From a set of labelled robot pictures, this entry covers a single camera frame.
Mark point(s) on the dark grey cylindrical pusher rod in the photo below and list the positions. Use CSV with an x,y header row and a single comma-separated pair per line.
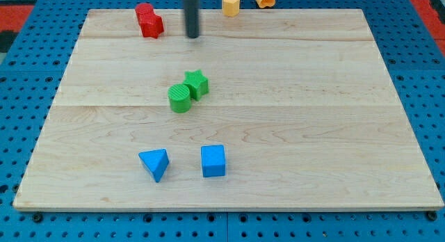
x,y
191,18

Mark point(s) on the red star block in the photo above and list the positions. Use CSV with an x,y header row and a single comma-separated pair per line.
x,y
151,25

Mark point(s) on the red circle block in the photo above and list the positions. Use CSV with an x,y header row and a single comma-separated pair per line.
x,y
143,10

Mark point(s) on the green star block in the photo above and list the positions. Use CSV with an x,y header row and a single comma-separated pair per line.
x,y
197,83

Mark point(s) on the green circle block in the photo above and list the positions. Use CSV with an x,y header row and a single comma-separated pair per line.
x,y
179,97

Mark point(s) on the yellow hexagon block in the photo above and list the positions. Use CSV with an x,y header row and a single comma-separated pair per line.
x,y
230,8

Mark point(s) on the light wooden board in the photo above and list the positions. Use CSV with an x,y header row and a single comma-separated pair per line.
x,y
301,100

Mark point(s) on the blue cube block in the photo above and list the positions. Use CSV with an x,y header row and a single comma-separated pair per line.
x,y
213,161

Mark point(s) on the blue triangle block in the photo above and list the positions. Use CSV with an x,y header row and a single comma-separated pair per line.
x,y
155,162

